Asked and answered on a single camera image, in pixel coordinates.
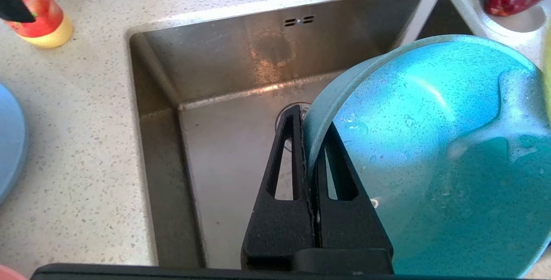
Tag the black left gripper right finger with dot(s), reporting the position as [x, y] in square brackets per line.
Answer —
[344, 224]

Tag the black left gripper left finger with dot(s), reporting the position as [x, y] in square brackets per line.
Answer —
[280, 228]

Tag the teal bowl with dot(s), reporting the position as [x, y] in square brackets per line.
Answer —
[430, 163]

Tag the dish soap bottle yellow cap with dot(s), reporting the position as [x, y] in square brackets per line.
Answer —
[41, 21]

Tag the stainless steel sink basin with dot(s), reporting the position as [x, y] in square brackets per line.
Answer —
[224, 56]

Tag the small white fruit dish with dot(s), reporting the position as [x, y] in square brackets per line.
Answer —
[521, 23]

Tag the pink plate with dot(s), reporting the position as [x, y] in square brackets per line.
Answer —
[8, 273]

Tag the blue plate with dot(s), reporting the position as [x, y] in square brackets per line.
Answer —
[10, 142]

